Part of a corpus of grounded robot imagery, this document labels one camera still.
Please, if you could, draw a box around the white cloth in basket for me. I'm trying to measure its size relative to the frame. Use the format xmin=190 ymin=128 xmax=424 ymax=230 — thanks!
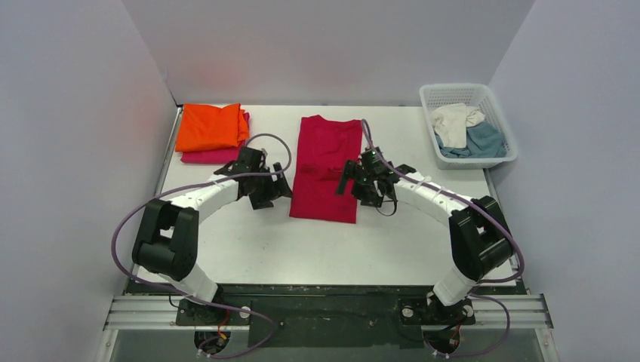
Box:
xmin=431 ymin=103 xmax=486 ymax=148

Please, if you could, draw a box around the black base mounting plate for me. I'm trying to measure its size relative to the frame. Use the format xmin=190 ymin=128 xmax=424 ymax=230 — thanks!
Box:
xmin=107 ymin=284 xmax=524 ymax=357

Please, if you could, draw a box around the folded pink t-shirt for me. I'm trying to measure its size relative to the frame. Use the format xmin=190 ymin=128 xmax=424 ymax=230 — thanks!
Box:
xmin=180 ymin=137 xmax=248 ymax=164

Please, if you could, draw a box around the red t-shirt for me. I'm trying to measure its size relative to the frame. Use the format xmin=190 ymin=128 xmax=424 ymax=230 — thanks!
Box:
xmin=289 ymin=115 xmax=362 ymax=224

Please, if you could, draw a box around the white plastic basket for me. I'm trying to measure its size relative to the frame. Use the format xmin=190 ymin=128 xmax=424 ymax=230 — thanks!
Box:
xmin=419 ymin=83 xmax=518 ymax=170

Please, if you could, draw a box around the blue cloth in basket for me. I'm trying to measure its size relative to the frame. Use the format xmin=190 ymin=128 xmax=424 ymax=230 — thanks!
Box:
xmin=435 ymin=122 xmax=507 ymax=158

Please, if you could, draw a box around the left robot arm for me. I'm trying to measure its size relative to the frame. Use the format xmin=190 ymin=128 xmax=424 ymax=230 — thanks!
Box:
xmin=132 ymin=146 xmax=293 ymax=324

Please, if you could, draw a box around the aluminium rail frame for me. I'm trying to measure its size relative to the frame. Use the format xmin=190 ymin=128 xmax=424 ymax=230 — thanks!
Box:
xmin=96 ymin=287 xmax=559 ymax=361

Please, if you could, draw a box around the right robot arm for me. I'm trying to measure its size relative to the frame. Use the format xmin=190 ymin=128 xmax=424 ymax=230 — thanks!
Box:
xmin=336 ymin=149 xmax=515 ymax=324

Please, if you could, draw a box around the folded orange t-shirt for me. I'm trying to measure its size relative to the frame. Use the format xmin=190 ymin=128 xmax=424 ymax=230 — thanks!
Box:
xmin=174 ymin=103 xmax=250 ymax=152

